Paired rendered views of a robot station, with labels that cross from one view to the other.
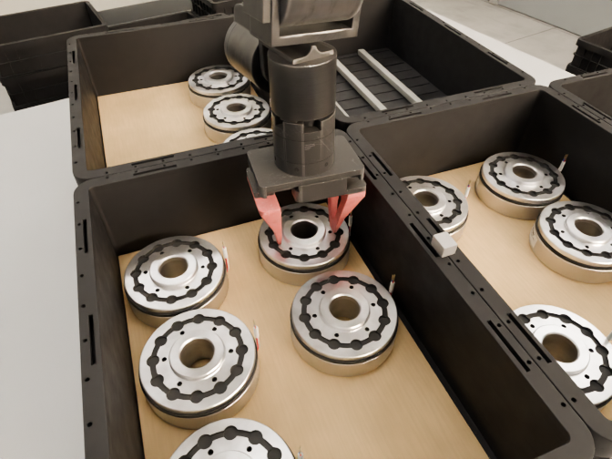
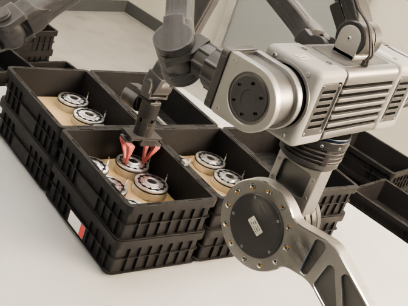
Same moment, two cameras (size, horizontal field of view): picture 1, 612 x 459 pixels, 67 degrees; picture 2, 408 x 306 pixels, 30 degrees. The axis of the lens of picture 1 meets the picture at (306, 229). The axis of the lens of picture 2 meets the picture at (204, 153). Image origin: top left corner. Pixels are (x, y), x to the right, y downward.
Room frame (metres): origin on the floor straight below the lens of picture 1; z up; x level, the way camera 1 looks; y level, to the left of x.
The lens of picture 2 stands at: (-1.57, 0.62, 1.90)
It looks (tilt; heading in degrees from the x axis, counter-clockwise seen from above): 25 degrees down; 337
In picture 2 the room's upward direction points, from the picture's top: 20 degrees clockwise
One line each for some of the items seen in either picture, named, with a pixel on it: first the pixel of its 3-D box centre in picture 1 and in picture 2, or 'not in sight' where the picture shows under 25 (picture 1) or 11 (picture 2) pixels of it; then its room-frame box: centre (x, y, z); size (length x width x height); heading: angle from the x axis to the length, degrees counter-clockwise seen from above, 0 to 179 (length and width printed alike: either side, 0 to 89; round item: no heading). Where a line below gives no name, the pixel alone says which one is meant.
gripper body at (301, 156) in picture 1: (303, 142); (144, 127); (0.37, 0.00, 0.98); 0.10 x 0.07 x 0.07; 106
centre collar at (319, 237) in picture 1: (303, 230); (133, 161); (0.37, 0.00, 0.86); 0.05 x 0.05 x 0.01
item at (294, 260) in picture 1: (303, 233); (132, 163); (0.37, 0.00, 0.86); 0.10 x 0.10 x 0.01
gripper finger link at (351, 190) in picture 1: (321, 198); (142, 149); (0.37, -0.02, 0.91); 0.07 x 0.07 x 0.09; 16
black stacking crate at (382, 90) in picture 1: (372, 80); (148, 113); (0.72, -0.11, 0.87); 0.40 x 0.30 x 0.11; 21
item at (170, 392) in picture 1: (198, 357); (109, 185); (0.21, 0.10, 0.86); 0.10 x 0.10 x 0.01
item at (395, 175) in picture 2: not in sight; (358, 187); (1.41, -1.52, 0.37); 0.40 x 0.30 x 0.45; 31
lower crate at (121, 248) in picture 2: not in sight; (122, 213); (0.24, 0.03, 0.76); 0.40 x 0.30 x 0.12; 21
